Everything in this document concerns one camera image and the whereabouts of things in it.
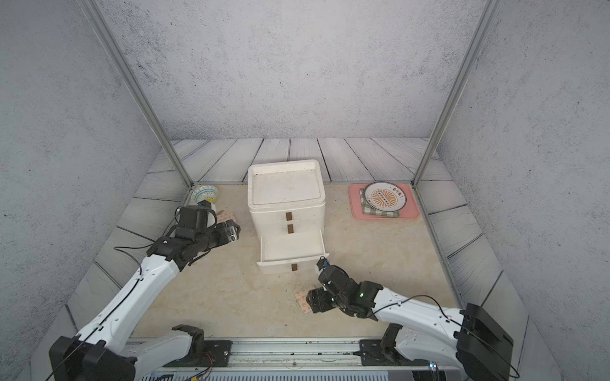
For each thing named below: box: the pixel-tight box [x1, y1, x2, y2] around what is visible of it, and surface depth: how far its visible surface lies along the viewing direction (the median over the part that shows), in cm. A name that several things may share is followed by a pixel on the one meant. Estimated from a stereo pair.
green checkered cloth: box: [359, 188, 400, 218], surface depth 110 cm
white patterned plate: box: [363, 180, 407, 212], surface depth 117 cm
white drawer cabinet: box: [247, 159, 327, 239], surface depth 89 cm
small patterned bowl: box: [190, 184, 219, 204], surface depth 117 cm
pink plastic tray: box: [348, 183, 420, 220], surface depth 113 cm
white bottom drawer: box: [256, 229, 330, 275], surface depth 91 cm
